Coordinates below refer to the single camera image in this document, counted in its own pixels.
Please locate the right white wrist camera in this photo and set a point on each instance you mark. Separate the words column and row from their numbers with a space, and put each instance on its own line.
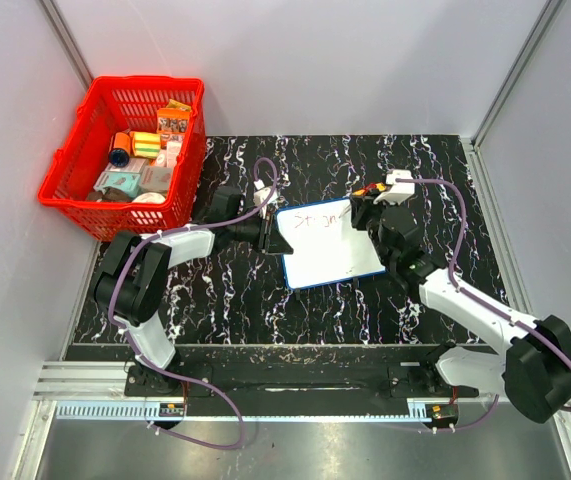
column 397, row 187

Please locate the brown pink box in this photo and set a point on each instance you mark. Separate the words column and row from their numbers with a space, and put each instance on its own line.
column 155, row 179

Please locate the white round container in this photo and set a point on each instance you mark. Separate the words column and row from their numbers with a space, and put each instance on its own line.
column 150, row 198

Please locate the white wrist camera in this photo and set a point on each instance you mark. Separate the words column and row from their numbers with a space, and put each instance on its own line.
column 397, row 187
column 264, row 196

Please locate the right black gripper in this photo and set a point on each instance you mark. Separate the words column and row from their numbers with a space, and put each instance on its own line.
column 361, row 208

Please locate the yellow striped box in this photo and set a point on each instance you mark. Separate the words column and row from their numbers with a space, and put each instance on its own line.
column 145, row 144

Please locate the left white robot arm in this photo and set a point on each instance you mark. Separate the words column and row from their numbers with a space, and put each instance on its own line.
column 131, row 278

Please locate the red plastic shopping basket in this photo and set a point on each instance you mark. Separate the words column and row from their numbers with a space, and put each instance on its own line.
column 113, row 104

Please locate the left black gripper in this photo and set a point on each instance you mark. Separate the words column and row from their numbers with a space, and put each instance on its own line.
column 270, row 239

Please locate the teal box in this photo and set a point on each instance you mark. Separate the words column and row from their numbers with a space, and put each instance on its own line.
column 126, row 182

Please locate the orange snack box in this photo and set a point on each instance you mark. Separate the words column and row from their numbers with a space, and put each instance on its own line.
column 172, row 120

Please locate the blue orange can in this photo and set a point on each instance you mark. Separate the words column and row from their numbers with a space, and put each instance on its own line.
column 120, row 150

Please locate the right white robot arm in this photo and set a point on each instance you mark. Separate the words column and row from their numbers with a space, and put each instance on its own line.
column 530, row 359

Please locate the white blue-framed whiteboard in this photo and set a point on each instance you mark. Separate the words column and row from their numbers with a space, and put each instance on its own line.
column 326, row 248

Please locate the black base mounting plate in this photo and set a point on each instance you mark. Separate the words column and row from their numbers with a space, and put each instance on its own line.
column 292, row 390

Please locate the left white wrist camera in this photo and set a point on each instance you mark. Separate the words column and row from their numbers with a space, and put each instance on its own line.
column 264, row 196

